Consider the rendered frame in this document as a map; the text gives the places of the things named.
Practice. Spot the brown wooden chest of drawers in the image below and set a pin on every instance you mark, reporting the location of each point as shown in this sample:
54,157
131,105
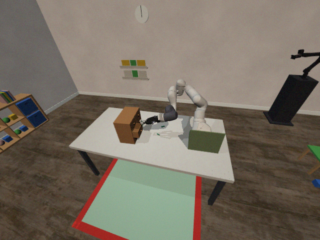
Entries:
122,124

